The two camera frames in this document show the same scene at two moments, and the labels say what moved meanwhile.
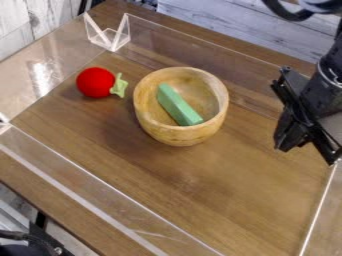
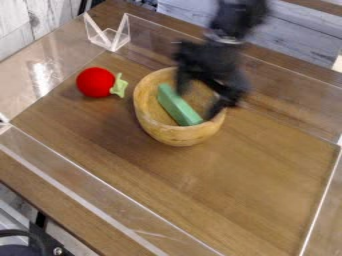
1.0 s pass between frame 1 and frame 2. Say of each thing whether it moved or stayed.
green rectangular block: stayed
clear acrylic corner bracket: stayed
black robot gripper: moved
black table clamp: stayed
